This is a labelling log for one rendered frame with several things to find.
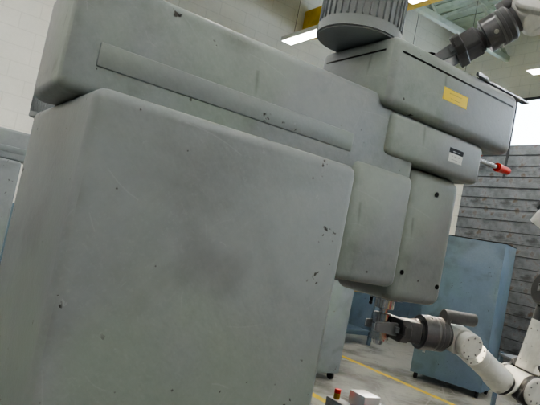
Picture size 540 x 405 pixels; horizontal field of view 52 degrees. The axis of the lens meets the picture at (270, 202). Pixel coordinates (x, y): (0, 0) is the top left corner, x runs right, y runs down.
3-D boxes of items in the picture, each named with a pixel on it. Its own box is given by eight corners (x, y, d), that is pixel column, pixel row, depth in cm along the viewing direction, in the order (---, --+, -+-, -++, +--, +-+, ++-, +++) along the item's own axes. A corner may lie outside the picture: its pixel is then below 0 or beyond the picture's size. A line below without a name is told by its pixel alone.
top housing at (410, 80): (431, 157, 168) (441, 105, 169) (511, 157, 146) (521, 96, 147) (310, 112, 142) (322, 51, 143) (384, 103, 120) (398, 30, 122)
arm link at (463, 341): (419, 341, 151) (455, 346, 154) (439, 359, 141) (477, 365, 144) (430, 302, 149) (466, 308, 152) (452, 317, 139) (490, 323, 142)
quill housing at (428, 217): (382, 292, 156) (402, 181, 158) (441, 308, 139) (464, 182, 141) (330, 284, 146) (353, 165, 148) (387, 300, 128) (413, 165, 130)
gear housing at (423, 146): (406, 183, 162) (412, 149, 162) (478, 186, 141) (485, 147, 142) (317, 154, 143) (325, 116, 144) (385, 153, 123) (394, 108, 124)
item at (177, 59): (346, 190, 148) (360, 117, 149) (411, 194, 129) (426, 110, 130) (29, 100, 105) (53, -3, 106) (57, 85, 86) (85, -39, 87)
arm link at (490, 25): (461, 59, 137) (509, 34, 133) (443, 29, 140) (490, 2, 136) (467, 77, 148) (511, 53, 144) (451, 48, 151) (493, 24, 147)
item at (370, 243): (328, 272, 148) (346, 175, 149) (395, 288, 127) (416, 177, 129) (269, 261, 137) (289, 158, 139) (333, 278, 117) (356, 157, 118)
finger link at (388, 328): (375, 319, 139) (397, 323, 141) (373, 332, 139) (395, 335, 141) (378, 321, 138) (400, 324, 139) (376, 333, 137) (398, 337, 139)
